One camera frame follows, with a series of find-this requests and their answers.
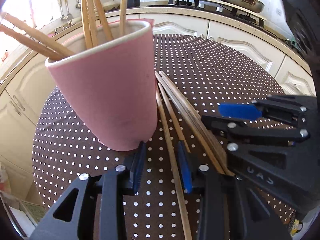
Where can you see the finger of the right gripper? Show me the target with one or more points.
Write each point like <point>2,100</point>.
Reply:
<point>225,127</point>
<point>240,111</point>

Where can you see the pink cylindrical utensil cup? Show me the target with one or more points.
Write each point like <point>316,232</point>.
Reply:
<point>112,87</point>

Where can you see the brown polka dot tablecloth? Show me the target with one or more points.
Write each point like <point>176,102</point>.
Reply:
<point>206,72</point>

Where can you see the long wooden chopstick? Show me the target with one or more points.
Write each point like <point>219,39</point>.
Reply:
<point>175,172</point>

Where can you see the cream kitchen base cabinets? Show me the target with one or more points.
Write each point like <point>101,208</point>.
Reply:
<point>225,42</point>

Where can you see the black gas stove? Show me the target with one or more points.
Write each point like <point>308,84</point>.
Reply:
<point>238,12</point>

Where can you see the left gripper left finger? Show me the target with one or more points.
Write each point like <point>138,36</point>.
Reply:
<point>93,206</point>

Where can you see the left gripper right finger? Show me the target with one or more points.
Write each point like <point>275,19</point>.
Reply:
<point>230,208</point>

